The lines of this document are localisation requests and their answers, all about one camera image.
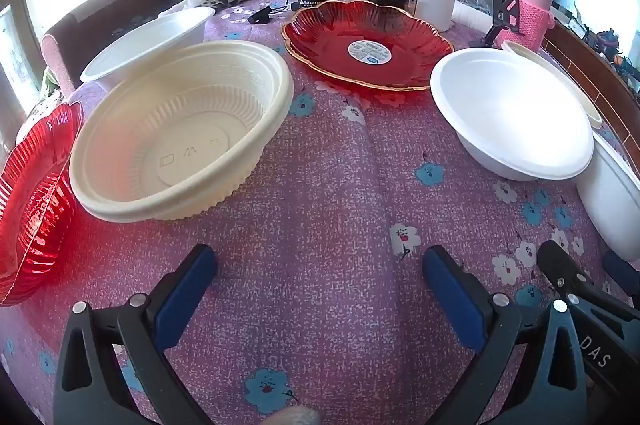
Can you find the maroon armchair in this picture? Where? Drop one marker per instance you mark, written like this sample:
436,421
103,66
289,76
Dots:
100,5

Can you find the black phone stand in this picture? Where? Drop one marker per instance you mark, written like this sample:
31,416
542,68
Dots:
505,0

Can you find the cream plastic bowl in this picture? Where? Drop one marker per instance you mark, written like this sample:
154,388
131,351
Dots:
190,130
582,97

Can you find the wooden side cabinet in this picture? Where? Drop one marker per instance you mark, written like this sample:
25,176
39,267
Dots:
590,70

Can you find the white foam bowl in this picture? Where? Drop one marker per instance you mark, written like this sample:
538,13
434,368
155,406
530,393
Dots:
150,37
510,105

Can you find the white deep bowl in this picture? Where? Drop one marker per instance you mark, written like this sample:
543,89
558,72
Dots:
612,200

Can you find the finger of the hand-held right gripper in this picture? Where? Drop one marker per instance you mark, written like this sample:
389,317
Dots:
622,270
560,262

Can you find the red scalloped plate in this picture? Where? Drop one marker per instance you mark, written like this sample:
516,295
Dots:
35,215
325,40

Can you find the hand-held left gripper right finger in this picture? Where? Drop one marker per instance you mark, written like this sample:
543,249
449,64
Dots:
452,300

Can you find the pink thermos bottle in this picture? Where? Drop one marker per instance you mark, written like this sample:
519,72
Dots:
535,5

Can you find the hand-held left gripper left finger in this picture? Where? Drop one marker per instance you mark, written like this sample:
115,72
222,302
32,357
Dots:
185,300

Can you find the person's left hand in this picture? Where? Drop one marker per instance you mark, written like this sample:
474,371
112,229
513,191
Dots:
295,417

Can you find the white gloves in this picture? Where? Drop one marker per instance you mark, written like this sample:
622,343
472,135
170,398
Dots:
180,7

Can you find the purple floral tablecloth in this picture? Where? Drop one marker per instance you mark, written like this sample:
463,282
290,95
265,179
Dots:
320,185

